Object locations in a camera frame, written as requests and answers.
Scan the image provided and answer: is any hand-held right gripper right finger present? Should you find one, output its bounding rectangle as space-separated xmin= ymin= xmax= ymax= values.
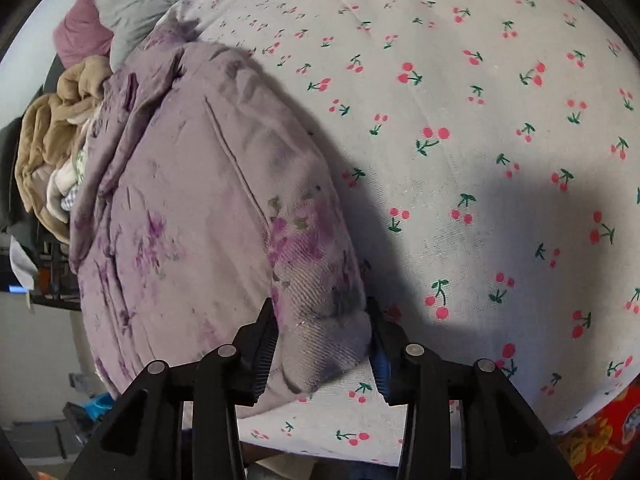
xmin=366 ymin=296 xmax=576 ymax=480

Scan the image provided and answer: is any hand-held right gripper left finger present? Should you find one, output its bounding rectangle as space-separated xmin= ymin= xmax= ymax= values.
xmin=70 ymin=300 xmax=278 ymax=480

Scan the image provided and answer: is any purple floral padded jacket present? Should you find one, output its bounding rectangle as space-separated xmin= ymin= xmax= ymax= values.
xmin=69 ymin=17 xmax=373 ymax=418

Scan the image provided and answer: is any blue plastic tub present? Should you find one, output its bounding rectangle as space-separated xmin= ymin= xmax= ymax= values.
xmin=87 ymin=395 xmax=114 ymax=419

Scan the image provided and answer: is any black folding chair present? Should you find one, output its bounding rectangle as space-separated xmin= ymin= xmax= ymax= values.
xmin=30 ymin=240 xmax=81 ymax=311

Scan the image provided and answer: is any red floral cloth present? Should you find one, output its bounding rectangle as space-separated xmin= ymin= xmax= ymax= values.
xmin=555 ymin=382 xmax=640 ymax=480

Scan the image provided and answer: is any checked cloth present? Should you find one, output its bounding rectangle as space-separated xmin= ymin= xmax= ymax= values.
xmin=60 ymin=185 xmax=83 ymax=212

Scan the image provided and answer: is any white fleece garment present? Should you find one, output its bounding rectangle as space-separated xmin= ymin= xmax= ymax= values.
xmin=45 ymin=160 xmax=83 ymax=223

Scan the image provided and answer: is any cherry print bed sheet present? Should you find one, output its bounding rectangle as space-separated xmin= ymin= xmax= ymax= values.
xmin=150 ymin=0 xmax=640 ymax=468

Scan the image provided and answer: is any black padded chair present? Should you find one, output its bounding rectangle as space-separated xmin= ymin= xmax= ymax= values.
xmin=0 ymin=115 xmax=36 ymax=233

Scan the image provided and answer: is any beige fleece coat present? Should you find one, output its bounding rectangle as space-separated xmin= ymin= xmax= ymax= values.
xmin=15 ymin=55 xmax=113 ymax=246

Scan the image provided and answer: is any mauve pillow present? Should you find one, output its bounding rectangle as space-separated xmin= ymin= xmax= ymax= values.
xmin=52 ymin=0 xmax=116 ymax=68

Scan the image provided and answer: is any grey quilt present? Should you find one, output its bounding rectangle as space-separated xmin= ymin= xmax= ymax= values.
xmin=92 ymin=0 xmax=241 ymax=68

